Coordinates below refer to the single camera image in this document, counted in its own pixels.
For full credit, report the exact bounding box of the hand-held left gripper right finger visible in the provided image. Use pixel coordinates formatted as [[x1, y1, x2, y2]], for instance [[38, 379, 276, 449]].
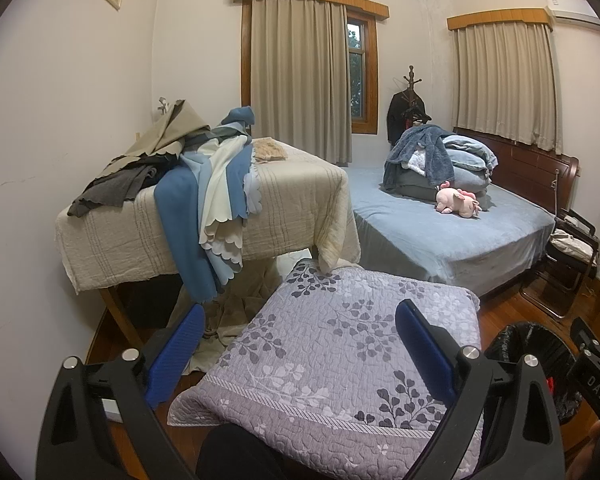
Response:
[[395, 299, 566, 480]]

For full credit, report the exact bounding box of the wide beige curtain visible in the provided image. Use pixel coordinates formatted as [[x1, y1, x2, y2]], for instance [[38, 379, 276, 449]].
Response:
[[250, 0, 353, 166]]

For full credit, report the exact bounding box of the blue grey striped cloth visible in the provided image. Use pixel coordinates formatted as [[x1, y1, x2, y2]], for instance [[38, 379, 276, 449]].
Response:
[[211, 106, 258, 138]]

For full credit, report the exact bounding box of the cream scalloped cloth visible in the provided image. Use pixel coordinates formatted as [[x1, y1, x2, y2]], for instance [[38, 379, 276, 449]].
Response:
[[198, 137, 253, 266]]

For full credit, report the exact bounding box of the black folding chair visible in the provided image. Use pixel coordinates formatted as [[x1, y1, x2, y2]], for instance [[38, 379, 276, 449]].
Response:
[[519, 210, 600, 320]]

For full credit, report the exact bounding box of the grey floral quilt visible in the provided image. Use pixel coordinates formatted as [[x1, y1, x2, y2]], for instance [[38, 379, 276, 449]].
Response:
[[167, 260, 485, 480]]

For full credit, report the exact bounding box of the dark wooden headboard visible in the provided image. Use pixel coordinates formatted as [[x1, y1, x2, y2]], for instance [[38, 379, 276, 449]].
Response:
[[452, 127, 580, 218]]

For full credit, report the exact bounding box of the beige curtain over headboard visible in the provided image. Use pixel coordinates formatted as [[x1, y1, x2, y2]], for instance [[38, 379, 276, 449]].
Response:
[[452, 22, 563, 156]]

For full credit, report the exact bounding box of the white air conditioner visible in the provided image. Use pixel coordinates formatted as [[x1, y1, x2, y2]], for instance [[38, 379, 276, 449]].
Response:
[[545, 0, 600, 28]]

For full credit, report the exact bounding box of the wooden coat rack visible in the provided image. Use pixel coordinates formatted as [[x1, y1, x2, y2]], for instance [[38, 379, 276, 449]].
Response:
[[394, 65, 428, 126]]

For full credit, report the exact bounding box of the wooden table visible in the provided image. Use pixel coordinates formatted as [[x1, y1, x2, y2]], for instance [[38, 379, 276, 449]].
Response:
[[100, 285, 146, 351]]

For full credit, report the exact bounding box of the beige quilted table cover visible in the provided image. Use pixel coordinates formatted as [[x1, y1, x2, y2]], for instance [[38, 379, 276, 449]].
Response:
[[55, 140, 362, 295]]

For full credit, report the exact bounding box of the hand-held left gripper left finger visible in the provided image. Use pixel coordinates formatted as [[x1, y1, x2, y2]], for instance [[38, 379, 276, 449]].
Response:
[[36, 304, 207, 480]]

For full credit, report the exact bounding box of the pile of folded bedding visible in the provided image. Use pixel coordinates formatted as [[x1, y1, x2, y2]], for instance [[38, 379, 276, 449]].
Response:
[[384, 124, 456, 193]]

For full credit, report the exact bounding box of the bed with blue sheet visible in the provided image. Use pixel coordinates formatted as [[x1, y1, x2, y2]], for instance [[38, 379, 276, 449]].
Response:
[[345, 166, 557, 298]]

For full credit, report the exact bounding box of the blue felt cloth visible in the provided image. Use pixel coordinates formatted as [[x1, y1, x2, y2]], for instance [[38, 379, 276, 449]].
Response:
[[155, 160, 253, 303]]

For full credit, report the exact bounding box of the short wooden pelmet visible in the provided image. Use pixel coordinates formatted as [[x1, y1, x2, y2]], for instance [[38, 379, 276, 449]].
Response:
[[446, 7, 553, 32]]

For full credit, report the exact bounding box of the black bagged trash bin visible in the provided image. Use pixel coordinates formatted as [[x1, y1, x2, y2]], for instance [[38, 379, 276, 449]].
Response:
[[482, 321, 583, 428]]

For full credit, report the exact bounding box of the grey pillow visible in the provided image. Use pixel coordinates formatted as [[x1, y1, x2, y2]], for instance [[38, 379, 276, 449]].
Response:
[[390, 175, 493, 211]]

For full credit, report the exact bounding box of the pink plush toy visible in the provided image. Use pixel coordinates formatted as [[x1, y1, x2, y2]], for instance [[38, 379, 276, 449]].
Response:
[[434, 181, 482, 220]]

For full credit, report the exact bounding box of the tan lace cloth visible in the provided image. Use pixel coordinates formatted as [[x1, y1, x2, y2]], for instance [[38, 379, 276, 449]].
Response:
[[251, 137, 287, 163]]

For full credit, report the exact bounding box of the wooden framed window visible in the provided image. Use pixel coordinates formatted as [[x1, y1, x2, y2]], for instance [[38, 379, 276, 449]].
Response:
[[240, 2, 379, 136]]

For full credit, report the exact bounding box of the light blue folded duvet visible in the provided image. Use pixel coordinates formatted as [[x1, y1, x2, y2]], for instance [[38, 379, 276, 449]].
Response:
[[442, 135, 499, 192]]

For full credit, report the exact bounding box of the light blue scalloped cloth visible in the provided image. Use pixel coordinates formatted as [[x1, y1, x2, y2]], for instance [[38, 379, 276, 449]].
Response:
[[242, 170, 265, 221]]

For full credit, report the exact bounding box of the dark grey cloth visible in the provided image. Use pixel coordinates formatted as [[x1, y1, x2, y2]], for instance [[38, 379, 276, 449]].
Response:
[[67, 162, 168, 218]]

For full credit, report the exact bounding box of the person's dark trouser leg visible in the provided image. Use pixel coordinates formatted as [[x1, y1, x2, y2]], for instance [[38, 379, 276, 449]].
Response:
[[195, 422, 291, 480]]

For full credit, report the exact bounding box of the beige chair cushion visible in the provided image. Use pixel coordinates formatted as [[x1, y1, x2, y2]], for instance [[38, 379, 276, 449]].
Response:
[[550, 229, 597, 265]]

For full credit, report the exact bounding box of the dark hanging coat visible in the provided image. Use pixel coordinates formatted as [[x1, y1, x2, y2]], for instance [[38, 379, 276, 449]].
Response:
[[386, 87, 427, 143]]

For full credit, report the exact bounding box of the person's right hand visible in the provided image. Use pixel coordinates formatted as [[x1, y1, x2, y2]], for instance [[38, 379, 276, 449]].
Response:
[[575, 440, 600, 480]]

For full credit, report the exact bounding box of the beige draped sheet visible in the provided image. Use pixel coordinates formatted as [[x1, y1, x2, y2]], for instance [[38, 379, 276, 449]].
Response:
[[170, 255, 316, 373]]

